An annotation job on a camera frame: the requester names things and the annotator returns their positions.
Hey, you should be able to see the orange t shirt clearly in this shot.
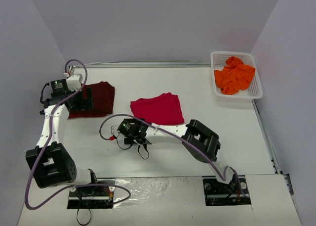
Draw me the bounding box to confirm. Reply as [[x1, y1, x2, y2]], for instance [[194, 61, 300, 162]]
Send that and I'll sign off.
[[214, 56, 256, 95]]

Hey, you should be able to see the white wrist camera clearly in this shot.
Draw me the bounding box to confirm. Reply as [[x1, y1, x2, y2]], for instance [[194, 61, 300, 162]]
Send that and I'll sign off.
[[66, 74, 83, 91], [110, 125, 120, 141]]

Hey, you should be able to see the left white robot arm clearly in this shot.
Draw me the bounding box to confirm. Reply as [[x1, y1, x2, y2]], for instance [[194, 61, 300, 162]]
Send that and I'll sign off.
[[26, 74, 99, 195]]

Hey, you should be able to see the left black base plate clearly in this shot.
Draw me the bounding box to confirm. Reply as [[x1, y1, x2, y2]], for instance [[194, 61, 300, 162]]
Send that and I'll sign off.
[[67, 186, 116, 209]]

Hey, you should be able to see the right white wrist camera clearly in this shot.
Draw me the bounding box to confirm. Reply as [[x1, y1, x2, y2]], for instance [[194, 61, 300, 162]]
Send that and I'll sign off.
[[110, 125, 120, 141]]

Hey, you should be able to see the white plastic basket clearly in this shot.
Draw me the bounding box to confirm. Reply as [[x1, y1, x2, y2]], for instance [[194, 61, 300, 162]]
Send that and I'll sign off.
[[210, 51, 263, 103]]

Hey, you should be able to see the dark red folded t shirt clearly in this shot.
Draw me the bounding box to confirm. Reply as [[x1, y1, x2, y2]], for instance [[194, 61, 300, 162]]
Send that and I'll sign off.
[[69, 82, 115, 119]]

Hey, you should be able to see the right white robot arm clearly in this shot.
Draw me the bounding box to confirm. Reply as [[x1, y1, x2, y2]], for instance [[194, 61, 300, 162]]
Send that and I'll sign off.
[[117, 119, 238, 193]]

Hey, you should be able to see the black loop cable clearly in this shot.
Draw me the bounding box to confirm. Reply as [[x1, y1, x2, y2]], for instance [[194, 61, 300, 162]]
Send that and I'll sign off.
[[76, 207, 92, 226]]

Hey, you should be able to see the bright red t shirt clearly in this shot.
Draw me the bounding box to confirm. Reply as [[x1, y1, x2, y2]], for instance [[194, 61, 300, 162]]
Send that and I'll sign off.
[[130, 92, 185, 126]]

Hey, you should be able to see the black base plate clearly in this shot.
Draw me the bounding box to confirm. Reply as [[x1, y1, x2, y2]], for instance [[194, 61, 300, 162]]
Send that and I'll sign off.
[[202, 177, 251, 207], [67, 186, 116, 209]]

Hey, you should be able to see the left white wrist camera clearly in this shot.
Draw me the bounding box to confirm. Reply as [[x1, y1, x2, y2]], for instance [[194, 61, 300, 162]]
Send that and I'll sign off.
[[66, 74, 83, 91]]

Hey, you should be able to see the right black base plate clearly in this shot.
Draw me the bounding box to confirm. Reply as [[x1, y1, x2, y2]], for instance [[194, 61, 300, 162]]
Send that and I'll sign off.
[[202, 177, 251, 207]]

